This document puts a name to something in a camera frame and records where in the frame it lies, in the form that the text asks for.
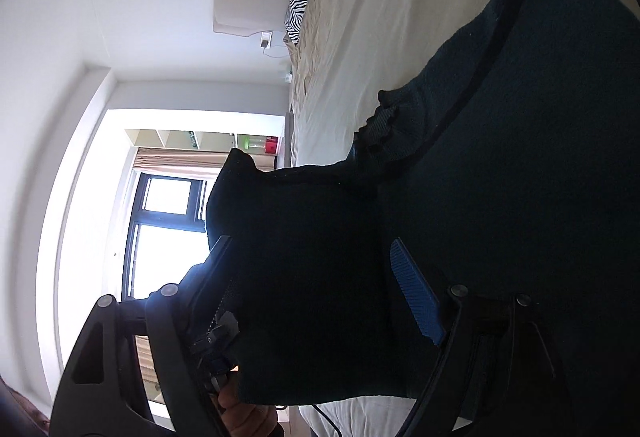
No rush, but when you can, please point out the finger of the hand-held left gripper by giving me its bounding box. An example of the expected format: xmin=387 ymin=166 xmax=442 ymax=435
xmin=206 ymin=356 xmax=237 ymax=395
xmin=194 ymin=311 xmax=242 ymax=358

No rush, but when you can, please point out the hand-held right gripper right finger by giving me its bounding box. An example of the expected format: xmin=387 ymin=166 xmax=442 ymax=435
xmin=390 ymin=237 xmax=576 ymax=437

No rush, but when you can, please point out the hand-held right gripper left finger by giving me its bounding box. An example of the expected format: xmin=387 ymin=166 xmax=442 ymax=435
xmin=50 ymin=234 xmax=241 ymax=437

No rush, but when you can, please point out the dark green knit sweater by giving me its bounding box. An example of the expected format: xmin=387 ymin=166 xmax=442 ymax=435
xmin=205 ymin=0 xmax=640 ymax=437

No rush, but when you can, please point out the person's left hand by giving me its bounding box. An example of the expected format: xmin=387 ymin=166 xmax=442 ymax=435
xmin=218 ymin=379 xmax=285 ymax=437

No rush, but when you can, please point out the black framed window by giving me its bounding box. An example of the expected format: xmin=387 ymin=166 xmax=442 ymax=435
xmin=119 ymin=171 xmax=212 ymax=300

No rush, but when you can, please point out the white open shelf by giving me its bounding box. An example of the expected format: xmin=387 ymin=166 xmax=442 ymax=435
xmin=124 ymin=127 xmax=284 ymax=154

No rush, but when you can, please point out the bed with beige sheet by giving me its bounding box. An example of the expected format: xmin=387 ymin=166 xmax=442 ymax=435
xmin=282 ymin=0 xmax=601 ymax=437

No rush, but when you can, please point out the black cable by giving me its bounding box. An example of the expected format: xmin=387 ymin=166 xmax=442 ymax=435
xmin=311 ymin=403 xmax=347 ymax=437

